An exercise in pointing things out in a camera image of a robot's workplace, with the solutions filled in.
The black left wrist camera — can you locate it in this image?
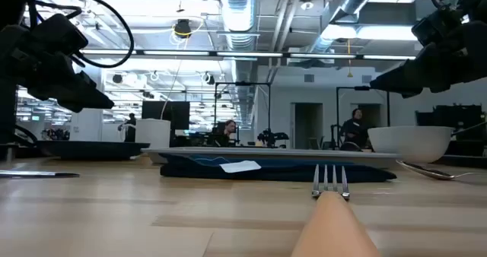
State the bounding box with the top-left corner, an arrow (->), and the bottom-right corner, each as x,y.
32,13 -> 89,56

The long ceiling light bar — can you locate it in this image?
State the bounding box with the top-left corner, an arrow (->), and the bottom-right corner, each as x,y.
79,49 -> 418,61

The white ceramic bowl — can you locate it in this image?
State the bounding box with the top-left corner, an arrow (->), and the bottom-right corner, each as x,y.
367,125 -> 454,164

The white column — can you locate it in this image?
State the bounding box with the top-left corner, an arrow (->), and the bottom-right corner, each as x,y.
70,67 -> 104,142

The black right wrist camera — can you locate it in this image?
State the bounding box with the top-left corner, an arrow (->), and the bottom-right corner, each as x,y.
411,5 -> 463,47

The person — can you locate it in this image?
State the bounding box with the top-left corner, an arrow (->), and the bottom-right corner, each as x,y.
118,113 -> 137,143
217,119 -> 240,148
339,108 -> 369,150

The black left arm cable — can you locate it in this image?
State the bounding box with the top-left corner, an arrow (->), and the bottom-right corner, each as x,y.
36,0 -> 135,69

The dark blue cloth napkin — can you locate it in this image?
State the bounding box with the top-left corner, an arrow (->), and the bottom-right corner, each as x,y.
159,153 -> 397,183

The black equipment rack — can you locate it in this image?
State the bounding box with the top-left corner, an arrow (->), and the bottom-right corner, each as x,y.
415,104 -> 487,142

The black ceiling device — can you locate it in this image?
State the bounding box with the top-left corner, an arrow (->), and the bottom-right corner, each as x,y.
173,19 -> 193,38

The grey plastic tray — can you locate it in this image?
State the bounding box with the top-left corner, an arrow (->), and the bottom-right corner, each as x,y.
141,147 -> 400,170

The spoon with teal handle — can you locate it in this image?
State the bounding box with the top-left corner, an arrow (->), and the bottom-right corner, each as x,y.
395,160 -> 481,181

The knife with yellow handle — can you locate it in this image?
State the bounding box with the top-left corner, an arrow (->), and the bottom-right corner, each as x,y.
0,170 -> 81,179

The black computer monitor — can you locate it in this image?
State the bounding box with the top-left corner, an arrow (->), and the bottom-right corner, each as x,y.
141,100 -> 190,132

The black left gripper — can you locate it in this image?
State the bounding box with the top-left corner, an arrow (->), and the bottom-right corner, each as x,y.
0,23 -> 115,113

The fork with orange handle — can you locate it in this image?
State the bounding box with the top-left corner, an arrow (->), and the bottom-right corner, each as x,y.
291,163 -> 381,257

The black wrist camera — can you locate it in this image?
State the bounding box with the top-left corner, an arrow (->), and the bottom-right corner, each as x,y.
411,5 -> 463,47
32,13 -> 89,56

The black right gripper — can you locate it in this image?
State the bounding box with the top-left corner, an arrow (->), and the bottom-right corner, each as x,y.
369,21 -> 487,99

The dark blue plate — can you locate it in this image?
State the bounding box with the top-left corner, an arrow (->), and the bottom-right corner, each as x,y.
36,141 -> 151,161

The white ceramic mug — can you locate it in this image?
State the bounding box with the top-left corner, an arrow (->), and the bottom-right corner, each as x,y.
135,119 -> 171,150

